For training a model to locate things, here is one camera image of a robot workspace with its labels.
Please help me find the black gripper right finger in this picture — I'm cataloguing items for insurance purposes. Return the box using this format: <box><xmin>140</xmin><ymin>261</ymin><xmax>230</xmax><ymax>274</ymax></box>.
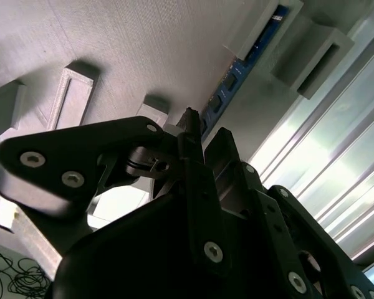
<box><xmin>204</xmin><ymin>126</ymin><xmax>373</xmax><ymax>299</ymax></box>

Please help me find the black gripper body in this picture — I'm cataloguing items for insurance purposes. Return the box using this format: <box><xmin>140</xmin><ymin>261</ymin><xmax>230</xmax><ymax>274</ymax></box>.
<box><xmin>46</xmin><ymin>191</ymin><xmax>289</xmax><ymax>299</ymax></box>

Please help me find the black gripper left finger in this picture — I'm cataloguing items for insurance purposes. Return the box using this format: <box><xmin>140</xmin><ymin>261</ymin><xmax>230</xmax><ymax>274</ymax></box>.
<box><xmin>0</xmin><ymin>107</ymin><xmax>230</xmax><ymax>278</ymax></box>

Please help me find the blue RAM stick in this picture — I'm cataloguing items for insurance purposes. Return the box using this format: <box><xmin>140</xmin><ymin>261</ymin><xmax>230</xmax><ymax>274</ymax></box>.
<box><xmin>201</xmin><ymin>2</ymin><xmax>290</xmax><ymax>138</ymax></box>

